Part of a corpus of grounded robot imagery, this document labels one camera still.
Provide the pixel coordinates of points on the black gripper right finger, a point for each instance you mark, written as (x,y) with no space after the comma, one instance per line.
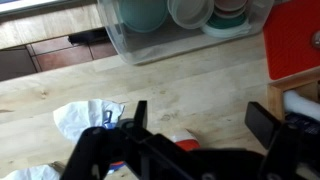
(286,153)

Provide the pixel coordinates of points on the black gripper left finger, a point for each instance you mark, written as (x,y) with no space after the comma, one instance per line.
(93,150)

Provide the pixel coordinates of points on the clear plastic lunch box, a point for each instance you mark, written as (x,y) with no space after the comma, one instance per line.
(181,135)

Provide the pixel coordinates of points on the wooden tray box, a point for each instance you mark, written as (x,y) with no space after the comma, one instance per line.
(275,96)

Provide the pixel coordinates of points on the white round lid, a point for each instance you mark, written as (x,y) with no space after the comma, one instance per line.
(230,31)

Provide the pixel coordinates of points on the dark green round lid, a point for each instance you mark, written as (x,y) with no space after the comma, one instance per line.
(226,21)

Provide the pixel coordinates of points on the pinkish round lid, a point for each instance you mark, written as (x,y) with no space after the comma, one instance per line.
(230,6)

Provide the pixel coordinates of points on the clear round lid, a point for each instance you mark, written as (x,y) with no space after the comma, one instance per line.
(190,13)

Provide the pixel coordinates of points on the dark blue packet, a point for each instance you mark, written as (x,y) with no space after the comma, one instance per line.
(305,123)

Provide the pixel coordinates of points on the blue and white towel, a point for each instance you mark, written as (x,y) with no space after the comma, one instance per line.
(76,118)

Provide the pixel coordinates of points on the white crumpled cloth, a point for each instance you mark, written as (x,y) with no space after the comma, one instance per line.
(30,173)

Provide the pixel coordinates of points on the red silicone mat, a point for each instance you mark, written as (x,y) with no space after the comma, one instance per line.
(286,43)

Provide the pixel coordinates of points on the black floor object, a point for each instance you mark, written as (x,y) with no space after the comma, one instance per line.
(88,36)

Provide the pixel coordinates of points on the clear plastic storage bin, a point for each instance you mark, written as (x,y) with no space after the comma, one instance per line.
(160,50)

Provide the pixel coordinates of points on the light wooden bench board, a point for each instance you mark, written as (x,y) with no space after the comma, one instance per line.
(50,28)

